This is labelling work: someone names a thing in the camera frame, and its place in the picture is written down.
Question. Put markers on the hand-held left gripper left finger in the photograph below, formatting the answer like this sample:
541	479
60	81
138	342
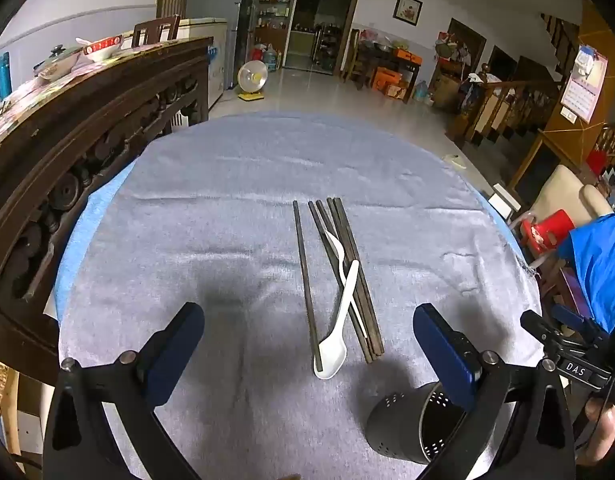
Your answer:
175	350

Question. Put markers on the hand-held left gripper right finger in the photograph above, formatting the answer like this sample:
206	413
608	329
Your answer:
445	355

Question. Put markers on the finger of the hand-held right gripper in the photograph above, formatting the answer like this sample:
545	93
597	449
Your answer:
572	317
540	327

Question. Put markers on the black perforated utensil holder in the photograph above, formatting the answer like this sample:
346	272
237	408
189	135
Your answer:
392	425

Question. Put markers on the dark wooden chopstick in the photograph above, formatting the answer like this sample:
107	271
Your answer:
306	285
361	305
322	212
355	260
323	240

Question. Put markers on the large white plastic spoon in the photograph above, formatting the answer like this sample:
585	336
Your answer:
332	355

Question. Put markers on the small white plastic spoon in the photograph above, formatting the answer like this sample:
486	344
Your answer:
335	245

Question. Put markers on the person's right hand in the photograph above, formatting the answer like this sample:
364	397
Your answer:
607	427

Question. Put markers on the blue tarp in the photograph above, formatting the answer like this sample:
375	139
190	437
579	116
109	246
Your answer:
600	265

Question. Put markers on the red plastic cup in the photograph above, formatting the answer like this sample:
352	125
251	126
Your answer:
547	232

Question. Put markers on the beige chair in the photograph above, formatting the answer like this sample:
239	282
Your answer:
562	190

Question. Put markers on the grey towel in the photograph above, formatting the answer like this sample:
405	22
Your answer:
212	210

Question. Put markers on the light blue cloth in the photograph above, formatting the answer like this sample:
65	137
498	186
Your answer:
82	230

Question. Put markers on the wooden stair railing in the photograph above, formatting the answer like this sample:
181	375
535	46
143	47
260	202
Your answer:
512	105

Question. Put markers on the white chest freezer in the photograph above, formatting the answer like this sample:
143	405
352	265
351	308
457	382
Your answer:
215	75

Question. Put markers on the orange box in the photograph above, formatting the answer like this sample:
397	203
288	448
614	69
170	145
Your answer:
387	80

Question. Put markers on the round electric fan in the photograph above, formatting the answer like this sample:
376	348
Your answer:
251	77

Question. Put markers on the wooden side table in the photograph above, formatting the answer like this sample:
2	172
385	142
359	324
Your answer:
387	57

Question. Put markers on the blue water jug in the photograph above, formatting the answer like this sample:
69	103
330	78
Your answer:
271	58

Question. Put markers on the red and white bowl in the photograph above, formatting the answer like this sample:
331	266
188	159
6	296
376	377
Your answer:
104	47

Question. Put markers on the pot with glass lid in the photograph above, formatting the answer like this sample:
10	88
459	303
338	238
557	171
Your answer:
57	62

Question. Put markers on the wooden chair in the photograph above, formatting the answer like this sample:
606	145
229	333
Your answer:
157	30

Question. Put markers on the blue water bottle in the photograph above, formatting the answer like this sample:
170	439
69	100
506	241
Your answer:
3	75

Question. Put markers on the framed picture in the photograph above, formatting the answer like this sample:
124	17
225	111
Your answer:
407	9

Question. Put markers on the shelf with goods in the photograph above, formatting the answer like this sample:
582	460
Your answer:
272	10

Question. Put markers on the wall calendar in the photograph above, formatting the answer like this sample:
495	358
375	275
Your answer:
585	85

